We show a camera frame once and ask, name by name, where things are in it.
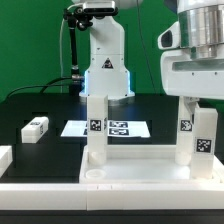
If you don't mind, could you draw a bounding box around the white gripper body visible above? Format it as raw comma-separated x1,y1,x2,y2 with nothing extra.
157,22,224,100

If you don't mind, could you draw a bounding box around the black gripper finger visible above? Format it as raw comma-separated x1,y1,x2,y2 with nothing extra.
183,97,199,117

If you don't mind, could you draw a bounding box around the white desk top tray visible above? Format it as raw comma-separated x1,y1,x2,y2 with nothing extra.
79,145,224,184

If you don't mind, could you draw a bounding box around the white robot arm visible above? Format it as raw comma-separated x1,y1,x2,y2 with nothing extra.
71,0,224,114

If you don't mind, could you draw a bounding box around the fiducial marker sheet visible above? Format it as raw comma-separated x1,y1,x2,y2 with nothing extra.
61,120,150,138

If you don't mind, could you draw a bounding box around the white left fence block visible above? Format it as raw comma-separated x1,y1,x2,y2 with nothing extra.
0,146,13,177

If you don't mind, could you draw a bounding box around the white front fence rail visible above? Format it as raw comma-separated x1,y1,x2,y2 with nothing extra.
0,183,224,211

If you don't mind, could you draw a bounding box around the black camera on stand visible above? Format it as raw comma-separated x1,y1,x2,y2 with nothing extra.
61,0,118,96

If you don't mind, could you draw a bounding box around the black cable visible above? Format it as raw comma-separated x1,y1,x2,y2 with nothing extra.
5,77,83,99

